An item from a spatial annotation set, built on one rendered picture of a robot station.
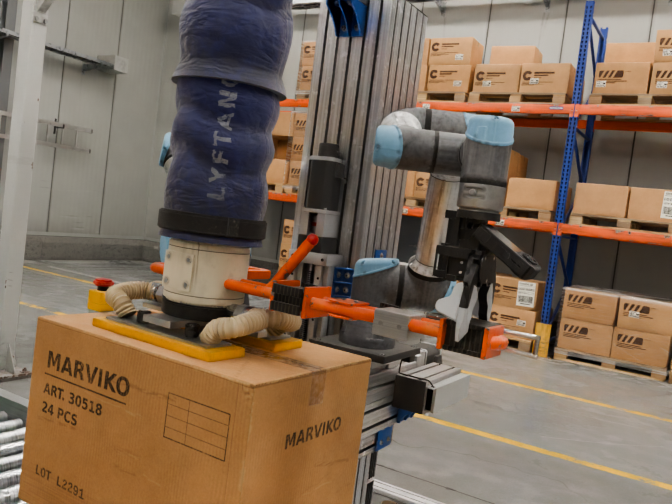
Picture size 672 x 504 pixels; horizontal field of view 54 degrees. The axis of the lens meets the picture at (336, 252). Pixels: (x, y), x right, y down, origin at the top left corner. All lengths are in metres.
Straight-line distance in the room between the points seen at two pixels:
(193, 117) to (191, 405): 0.55
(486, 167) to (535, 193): 7.38
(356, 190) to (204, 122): 0.73
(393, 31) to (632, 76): 6.56
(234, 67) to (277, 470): 0.76
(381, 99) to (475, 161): 0.92
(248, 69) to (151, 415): 0.68
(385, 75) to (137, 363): 1.12
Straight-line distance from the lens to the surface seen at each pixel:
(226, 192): 1.32
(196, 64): 1.37
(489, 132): 1.09
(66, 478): 1.52
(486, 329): 1.06
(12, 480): 2.13
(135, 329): 1.39
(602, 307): 8.21
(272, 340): 1.41
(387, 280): 1.71
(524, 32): 10.33
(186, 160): 1.35
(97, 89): 13.00
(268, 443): 1.20
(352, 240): 1.97
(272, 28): 1.38
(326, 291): 1.27
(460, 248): 1.08
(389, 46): 2.01
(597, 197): 8.31
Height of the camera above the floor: 1.37
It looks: 3 degrees down
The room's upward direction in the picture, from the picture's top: 7 degrees clockwise
